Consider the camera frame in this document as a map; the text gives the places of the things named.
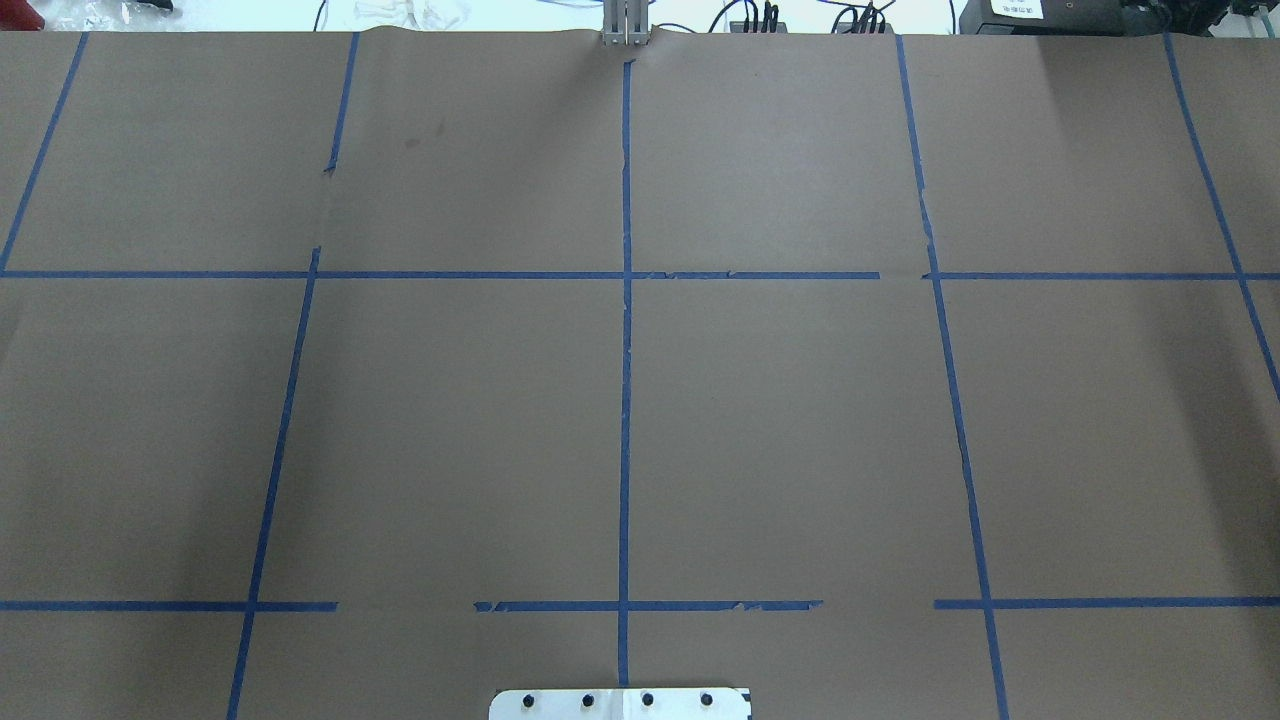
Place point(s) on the black printer box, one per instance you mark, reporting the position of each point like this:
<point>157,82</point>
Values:
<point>1089,18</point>

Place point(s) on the aluminium frame post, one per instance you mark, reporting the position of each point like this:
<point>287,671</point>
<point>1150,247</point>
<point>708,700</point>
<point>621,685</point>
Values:
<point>626,23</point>

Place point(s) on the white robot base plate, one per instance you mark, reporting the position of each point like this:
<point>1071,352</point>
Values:
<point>623,703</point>

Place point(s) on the black power strip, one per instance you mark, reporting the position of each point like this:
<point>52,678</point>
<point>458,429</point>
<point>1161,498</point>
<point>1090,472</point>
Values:
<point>752,18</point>
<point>860,19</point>

